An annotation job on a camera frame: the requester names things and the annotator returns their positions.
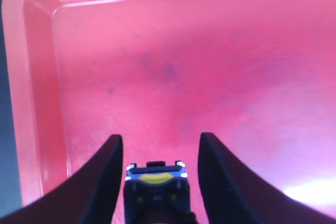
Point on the red plastic tray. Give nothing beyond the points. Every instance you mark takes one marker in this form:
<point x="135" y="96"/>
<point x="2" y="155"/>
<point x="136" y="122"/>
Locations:
<point x="260" y="74"/>

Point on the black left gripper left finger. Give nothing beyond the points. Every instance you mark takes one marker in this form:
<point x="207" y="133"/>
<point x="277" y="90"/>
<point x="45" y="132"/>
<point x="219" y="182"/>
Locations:
<point x="88" y="196"/>

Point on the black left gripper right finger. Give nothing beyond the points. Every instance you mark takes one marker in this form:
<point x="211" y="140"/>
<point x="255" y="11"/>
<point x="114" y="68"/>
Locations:
<point x="233" y="193"/>

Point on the red mushroom push button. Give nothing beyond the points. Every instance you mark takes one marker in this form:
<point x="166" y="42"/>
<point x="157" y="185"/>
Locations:
<point x="157" y="193"/>

